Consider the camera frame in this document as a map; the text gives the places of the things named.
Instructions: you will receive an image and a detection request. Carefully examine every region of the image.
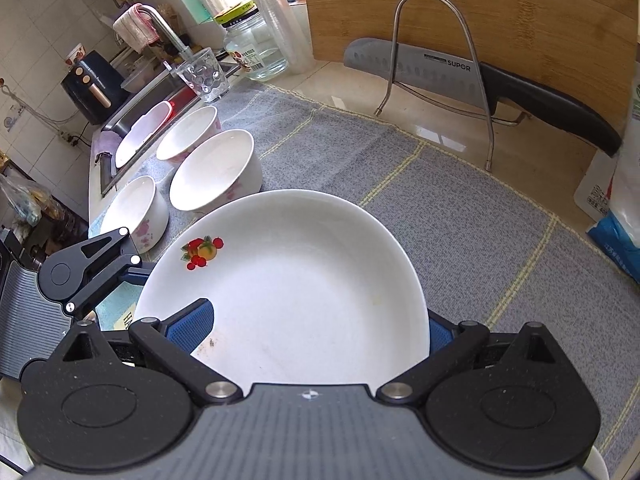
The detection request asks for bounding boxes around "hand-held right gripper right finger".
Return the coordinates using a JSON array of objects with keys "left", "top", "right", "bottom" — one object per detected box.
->
[{"left": 375, "top": 310, "right": 560, "bottom": 403}]

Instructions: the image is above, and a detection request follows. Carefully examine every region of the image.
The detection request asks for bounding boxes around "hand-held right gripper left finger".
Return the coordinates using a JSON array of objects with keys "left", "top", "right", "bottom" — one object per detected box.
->
[{"left": 62, "top": 298, "right": 243, "bottom": 406}]

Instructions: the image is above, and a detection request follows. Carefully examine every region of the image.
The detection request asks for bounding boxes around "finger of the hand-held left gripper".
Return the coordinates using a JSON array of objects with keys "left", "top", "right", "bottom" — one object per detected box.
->
[{"left": 65, "top": 227, "right": 157, "bottom": 313}]

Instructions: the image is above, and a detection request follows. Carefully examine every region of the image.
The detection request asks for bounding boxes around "white floral ceramic bowl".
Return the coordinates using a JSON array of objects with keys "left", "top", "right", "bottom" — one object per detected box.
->
[
  {"left": 169, "top": 130, "right": 264, "bottom": 217},
  {"left": 100, "top": 176, "right": 171, "bottom": 257},
  {"left": 156, "top": 106, "right": 221, "bottom": 164}
]

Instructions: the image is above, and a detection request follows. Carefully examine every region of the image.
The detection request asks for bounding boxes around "white fruit-print plate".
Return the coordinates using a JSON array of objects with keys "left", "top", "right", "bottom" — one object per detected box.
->
[
  {"left": 132, "top": 189, "right": 431, "bottom": 386},
  {"left": 584, "top": 447, "right": 610, "bottom": 480}
]

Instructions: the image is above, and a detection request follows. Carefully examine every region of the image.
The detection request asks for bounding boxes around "clear plastic bag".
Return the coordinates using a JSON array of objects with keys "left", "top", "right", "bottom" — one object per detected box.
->
[{"left": 0, "top": 172, "right": 43, "bottom": 228}]

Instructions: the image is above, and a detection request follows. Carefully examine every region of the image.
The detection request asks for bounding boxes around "grey blue printed mat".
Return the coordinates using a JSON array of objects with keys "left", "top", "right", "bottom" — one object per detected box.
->
[{"left": 87, "top": 80, "right": 640, "bottom": 461}]

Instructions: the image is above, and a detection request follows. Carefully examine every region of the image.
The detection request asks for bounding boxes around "purple rag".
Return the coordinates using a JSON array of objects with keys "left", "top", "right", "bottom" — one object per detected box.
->
[{"left": 95, "top": 130, "right": 123, "bottom": 157}]

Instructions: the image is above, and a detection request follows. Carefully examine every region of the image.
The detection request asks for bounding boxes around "white strainer basket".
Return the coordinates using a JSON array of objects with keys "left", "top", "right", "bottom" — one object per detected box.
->
[{"left": 115, "top": 101, "right": 172, "bottom": 168}]

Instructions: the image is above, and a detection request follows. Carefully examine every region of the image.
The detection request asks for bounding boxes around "black air fryer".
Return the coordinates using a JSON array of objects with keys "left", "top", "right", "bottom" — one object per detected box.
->
[{"left": 61, "top": 50, "right": 128, "bottom": 125}]

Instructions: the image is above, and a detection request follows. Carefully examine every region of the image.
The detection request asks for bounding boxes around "steel sink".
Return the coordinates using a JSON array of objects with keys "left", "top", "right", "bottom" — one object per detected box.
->
[{"left": 97, "top": 60, "right": 241, "bottom": 198}]

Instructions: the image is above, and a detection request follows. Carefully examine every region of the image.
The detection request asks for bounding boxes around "clear plastic container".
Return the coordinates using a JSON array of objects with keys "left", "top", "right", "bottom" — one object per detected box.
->
[{"left": 121, "top": 60, "right": 157, "bottom": 93}]

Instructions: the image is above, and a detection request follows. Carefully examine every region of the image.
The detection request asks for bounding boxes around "white blue salt bag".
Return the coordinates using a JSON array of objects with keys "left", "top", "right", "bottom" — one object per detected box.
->
[{"left": 574, "top": 67, "right": 640, "bottom": 281}]

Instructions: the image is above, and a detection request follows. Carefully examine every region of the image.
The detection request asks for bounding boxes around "clear glass mug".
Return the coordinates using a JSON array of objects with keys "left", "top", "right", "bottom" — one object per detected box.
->
[{"left": 171, "top": 47, "right": 231, "bottom": 104}]

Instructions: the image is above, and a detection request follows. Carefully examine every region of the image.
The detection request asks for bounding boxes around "pink cloth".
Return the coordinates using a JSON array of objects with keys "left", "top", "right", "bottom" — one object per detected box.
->
[{"left": 112, "top": 4, "right": 161, "bottom": 53}]

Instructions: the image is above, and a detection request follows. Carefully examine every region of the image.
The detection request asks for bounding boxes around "metal faucet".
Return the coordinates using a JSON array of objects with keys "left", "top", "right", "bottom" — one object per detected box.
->
[{"left": 137, "top": 5, "right": 193, "bottom": 63}]

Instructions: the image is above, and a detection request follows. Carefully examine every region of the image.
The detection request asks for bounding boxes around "glass jar yellow lid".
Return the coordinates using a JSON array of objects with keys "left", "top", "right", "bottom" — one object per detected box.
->
[{"left": 215, "top": 2, "right": 290, "bottom": 81}]

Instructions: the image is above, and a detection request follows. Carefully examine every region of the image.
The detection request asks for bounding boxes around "clear plastic cup stack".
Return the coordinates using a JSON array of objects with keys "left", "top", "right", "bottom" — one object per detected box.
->
[{"left": 234, "top": 0, "right": 315, "bottom": 75}]

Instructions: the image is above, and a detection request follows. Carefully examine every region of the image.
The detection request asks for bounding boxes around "bamboo cutting board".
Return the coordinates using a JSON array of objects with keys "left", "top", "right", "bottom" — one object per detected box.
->
[{"left": 299, "top": 0, "right": 640, "bottom": 153}]

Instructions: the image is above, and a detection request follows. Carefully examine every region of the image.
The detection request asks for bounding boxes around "black handle kitchen knife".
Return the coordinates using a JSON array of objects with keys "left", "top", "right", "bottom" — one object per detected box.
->
[{"left": 343, "top": 37, "right": 622, "bottom": 157}]

